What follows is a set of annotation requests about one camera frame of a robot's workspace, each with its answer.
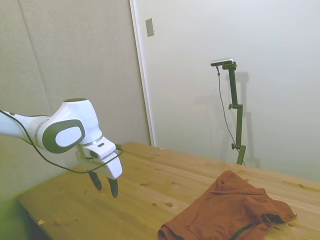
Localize dark jointed camera stand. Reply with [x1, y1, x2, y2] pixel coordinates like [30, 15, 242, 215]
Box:
[221, 63, 247, 166]

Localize white door trim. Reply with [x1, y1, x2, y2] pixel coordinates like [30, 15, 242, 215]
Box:
[129, 0, 156, 147]

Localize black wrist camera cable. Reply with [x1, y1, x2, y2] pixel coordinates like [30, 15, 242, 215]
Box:
[0, 109, 125, 175]

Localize rust brown shorts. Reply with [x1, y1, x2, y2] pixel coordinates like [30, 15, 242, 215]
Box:
[157, 170, 298, 240]

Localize grey wall plate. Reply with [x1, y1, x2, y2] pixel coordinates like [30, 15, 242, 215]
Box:
[145, 17, 155, 38]

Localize silver camera on stand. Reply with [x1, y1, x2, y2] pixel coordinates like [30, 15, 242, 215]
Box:
[210, 57, 235, 67]

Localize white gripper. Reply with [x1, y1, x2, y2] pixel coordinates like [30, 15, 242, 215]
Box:
[76, 146, 124, 199]

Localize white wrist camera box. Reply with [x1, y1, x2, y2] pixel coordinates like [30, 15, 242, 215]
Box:
[83, 138, 118, 161]

